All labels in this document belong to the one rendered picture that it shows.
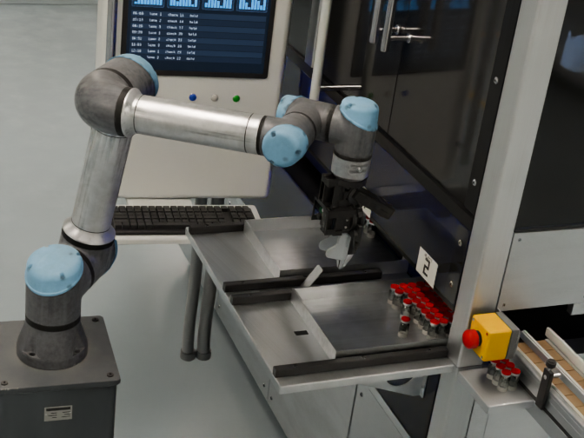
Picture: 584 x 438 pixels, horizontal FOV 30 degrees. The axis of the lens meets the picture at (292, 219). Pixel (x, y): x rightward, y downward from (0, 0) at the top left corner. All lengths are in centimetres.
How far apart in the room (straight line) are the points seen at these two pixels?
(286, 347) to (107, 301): 186
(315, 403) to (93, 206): 107
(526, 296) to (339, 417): 82
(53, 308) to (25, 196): 259
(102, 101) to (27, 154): 321
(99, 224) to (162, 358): 151
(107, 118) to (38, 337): 53
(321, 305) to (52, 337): 61
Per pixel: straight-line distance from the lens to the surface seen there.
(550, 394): 229
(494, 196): 219
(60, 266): 230
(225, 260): 264
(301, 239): 277
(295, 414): 328
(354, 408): 289
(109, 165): 229
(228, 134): 201
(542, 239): 230
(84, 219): 236
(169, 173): 305
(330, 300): 253
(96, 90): 211
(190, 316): 341
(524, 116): 213
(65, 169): 515
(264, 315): 244
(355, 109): 207
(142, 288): 421
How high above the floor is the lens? 216
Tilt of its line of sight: 26 degrees down
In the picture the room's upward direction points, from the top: 8 degrees clockwise
